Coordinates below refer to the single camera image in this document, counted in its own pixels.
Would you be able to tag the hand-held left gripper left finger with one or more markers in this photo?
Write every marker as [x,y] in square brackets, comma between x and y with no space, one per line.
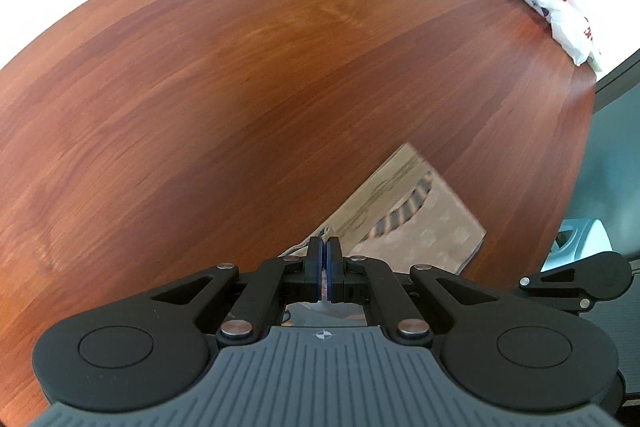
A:
[316,268]

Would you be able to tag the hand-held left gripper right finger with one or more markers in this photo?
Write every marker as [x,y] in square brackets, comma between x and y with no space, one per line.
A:
[334,268]

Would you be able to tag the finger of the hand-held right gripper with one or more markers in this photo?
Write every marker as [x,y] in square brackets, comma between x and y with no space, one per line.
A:
[560,284]

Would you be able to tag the beige grey patterned cloth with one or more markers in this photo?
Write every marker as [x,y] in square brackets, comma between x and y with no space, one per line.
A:
[425,227]

